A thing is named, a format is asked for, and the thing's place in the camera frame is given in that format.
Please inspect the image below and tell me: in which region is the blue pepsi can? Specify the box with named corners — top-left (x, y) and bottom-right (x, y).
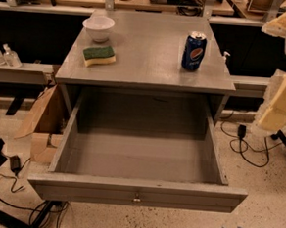
top-left (182, 31), bottom-right (207, 71)

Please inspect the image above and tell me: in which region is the green yellow sponge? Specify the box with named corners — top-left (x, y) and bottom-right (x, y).
top-left (82, 46), bottom-right (116, 67)

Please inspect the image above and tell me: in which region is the small white pump bottle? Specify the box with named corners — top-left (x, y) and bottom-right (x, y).
top-left (222, 51), bottom-right (230, 63)

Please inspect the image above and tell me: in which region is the black power adapter left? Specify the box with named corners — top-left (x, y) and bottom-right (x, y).
top-left (9, 155), bottom-right (21, 174)

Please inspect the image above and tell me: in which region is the black power adapter right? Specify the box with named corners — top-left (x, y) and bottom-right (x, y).
top-left (238, 124), bottom-right (246, 140)

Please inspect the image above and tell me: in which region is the black power adapter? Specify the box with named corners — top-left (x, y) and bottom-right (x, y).
top-left (9, 155), bottom-right (21, 174)
top-left (238, 124), bottom-right (246, 140)

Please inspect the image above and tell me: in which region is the open grey top drawer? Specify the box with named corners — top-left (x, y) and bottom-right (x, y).
top-left (28, 87), bottom-right (248, 212)

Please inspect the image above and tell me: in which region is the brown cardboard box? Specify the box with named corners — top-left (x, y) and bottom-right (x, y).
top-left (15, 85), bottom-right (69, 163)

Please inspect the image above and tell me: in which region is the white ceramic bowl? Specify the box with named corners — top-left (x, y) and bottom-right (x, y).
top-left (82, 16), bottom-right (115, 42)

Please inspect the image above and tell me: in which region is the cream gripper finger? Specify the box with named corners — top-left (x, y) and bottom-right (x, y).
top-left (254, 70), bottom-right (286, 132)
top-left (261, 12), bottom-right (286, 38)

